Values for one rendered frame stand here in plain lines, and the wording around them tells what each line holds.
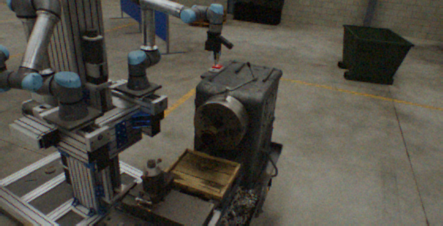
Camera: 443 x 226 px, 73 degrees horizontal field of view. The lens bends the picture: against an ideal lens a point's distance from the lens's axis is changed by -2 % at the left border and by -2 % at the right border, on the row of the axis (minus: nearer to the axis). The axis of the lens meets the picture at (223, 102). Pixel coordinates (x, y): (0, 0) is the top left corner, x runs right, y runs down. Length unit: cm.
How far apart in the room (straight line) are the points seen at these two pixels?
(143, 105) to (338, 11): 994
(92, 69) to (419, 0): 1066
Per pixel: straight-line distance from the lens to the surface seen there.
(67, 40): 187
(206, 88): 190
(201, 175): 173
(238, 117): 170
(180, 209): 142
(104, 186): 235
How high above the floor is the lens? 199
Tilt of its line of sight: 26 degrees down
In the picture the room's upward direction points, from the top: 4 degrees clockwise
